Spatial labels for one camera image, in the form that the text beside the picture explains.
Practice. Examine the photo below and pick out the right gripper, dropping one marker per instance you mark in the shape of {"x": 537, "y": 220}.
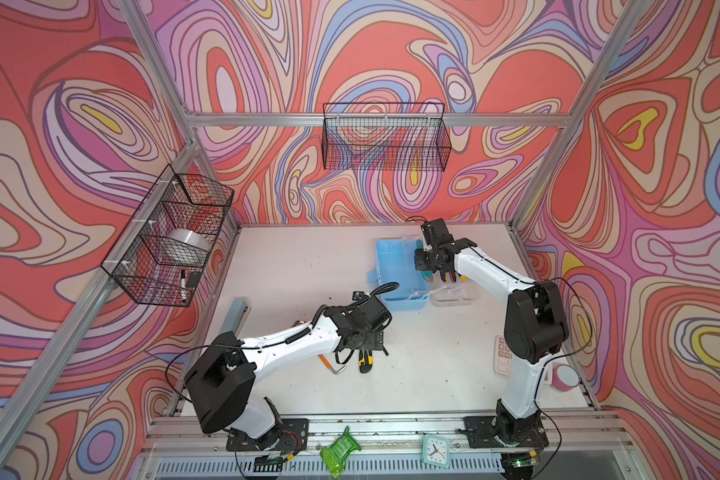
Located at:
{"x": 420, "y": 264}

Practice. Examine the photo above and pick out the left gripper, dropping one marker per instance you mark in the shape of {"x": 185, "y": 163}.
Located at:
{"x": 376, "y": 341}

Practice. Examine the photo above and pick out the large yellow black utility knife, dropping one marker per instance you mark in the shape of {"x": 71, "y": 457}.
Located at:
{"x": 365, "y": 361}

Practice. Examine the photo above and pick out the light blue plastic tool box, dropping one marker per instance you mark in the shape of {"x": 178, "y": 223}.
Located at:
{"x": 394, "y": 262}

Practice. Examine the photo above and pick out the orange hex key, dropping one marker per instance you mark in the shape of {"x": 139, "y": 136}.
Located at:
{"x": 333, "y": 369}

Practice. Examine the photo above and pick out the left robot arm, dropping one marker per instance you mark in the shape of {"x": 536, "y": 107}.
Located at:
{"x": 222, "y": 380}

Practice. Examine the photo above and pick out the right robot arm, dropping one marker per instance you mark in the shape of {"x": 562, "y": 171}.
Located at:
{"x": 535, "y": 326}

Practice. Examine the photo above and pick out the grey blue stapler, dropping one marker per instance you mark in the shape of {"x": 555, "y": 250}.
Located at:
{"x": 236, "y": 316}

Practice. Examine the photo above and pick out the pink calculator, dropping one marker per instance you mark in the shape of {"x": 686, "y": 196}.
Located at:
{"x": 503, "y": 357}

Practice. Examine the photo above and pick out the small teal alarm clock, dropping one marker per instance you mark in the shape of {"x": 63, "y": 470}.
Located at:
{"x": 435, "y": 451}

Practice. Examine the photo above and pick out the pink tape roll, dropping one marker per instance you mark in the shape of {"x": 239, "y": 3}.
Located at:
{"x": 564, "y": 378}

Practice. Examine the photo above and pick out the grey tape roll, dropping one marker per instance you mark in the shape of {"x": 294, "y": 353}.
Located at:
{"x": 190, "y": 238}

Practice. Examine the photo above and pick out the black wire basket back wall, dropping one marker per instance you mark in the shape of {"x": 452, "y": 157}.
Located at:
{"x": 385, "y": 136}

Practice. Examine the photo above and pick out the black wire basket wall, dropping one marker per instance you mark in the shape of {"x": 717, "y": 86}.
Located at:
{"x": 144, "y": 262}
{"x": 385, "y": 136}

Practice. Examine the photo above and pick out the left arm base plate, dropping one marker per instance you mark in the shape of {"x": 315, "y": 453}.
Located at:
{"x": 288, "y": 436}

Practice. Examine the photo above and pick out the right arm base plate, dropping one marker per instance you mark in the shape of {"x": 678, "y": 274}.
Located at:
{"x": 502, "y": 431}

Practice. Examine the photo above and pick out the black wire basket left wall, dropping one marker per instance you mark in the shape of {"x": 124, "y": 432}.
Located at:
{"x": 144, "y": 262}

